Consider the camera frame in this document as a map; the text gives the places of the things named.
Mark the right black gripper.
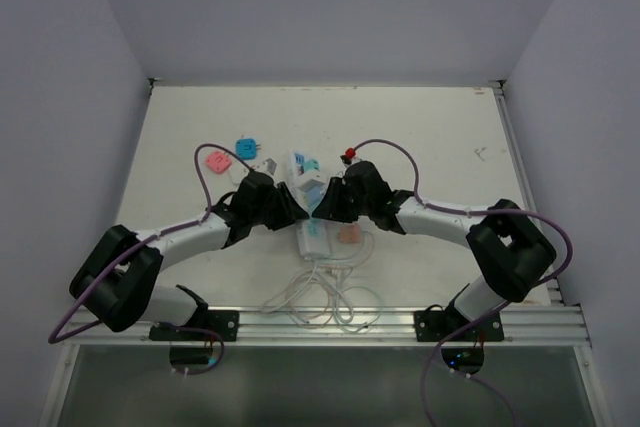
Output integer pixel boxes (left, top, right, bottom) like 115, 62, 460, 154
314, 176, 373, 224

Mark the blue cube charger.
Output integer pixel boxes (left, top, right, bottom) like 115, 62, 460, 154
305, 187, 325, 213

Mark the white cube charger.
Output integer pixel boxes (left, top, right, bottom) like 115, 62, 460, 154
296, 170, 326, 192

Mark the salmon cube charger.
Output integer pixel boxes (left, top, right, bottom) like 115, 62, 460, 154
337, 224, 362, 244

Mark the white power strip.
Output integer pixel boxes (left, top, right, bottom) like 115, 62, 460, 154
286, 150, 331, 260

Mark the teal cube plug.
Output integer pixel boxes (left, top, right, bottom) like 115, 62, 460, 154
303, 159, 320, 173

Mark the blue plug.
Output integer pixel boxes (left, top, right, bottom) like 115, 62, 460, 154
235, 138, 261, 161

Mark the pink plug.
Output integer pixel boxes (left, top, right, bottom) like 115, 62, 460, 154
204, 150, 232, 175

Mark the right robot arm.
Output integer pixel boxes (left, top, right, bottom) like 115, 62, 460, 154
312, 161, 557, 340

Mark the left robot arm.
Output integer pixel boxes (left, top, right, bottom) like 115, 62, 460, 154
69, 171, 309, 332

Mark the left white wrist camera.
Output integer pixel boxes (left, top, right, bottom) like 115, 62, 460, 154
262, 158, 277, 176

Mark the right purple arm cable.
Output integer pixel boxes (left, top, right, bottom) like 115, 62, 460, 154
418, 138, 575, 427

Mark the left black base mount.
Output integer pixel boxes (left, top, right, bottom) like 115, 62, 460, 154
149, 306, 240, 342

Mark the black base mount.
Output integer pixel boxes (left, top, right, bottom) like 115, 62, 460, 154
413, 284, 509, 342
149, 306, 240, 342

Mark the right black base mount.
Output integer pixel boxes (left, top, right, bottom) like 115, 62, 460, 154
413, 284, 509, 342

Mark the aluminium front rail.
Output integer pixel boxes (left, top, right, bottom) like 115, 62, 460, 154
62, 304, 591, 348

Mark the aluminium rail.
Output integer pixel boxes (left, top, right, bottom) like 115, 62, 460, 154
489, 80, 614, 426
62, 304, 591, 348

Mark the aluminium right side rail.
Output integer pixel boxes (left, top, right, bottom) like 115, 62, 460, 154
489, 80, 614, 426

